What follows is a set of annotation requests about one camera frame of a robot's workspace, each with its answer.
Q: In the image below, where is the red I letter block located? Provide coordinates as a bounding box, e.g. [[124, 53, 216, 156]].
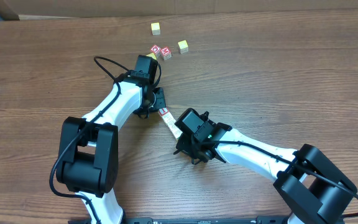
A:
[[158, 108, 170, 117]]

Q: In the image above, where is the cream picture block yellow side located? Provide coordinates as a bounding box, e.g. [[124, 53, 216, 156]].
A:
[[162, 113, 176, 127]]

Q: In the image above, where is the cream block red X side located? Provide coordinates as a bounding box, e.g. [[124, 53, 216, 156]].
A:
[[167, 120, 180, 134]]

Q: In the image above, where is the plain cream block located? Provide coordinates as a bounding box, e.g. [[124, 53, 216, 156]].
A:
[[173, 128, 183, 140]]

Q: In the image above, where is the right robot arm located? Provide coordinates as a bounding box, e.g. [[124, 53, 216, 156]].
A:
[[175, 108, 357, 223]]

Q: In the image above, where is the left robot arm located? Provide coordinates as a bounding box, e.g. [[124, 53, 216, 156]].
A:
[[49, 55, 166, 223]]

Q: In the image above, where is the yellow block left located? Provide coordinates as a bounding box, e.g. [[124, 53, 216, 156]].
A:
[[147, 52, 157, 60]]

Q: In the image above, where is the red M letter block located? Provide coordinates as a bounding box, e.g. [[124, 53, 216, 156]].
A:
[[160, 47, 172, 60]]

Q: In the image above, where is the red C letter block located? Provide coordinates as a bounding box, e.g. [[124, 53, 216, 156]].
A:
[[150, 45, 161, 57]]

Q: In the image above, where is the yellow block right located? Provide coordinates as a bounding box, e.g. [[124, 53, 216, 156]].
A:
[[178, 40, 189, 54]]

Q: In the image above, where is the yellow block far top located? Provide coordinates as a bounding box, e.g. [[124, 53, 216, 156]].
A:
[[150, 22, 161, 35]]

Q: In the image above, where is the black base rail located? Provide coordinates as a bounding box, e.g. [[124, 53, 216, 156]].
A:
[[68, 216, 345, 224]]

